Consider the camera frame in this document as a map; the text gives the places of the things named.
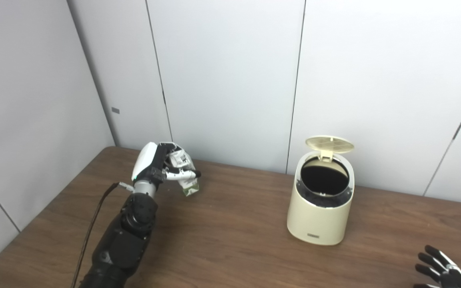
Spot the cream round bin lid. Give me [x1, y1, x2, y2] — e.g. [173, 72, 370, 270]
[305, 136, 355, 162]

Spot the cream-colored bin body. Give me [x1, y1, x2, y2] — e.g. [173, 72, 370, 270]
[287, 150, 355, 246]

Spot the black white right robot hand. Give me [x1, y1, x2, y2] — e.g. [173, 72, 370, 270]
[414, 245, 461, 288]

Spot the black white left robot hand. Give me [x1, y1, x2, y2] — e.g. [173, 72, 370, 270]
[132, 141, 202, 188]

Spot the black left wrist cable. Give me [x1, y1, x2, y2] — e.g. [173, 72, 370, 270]
[70, 182, 135, 288]

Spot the white green milk carton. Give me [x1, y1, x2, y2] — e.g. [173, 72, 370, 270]
[166, 147, 200, 197]

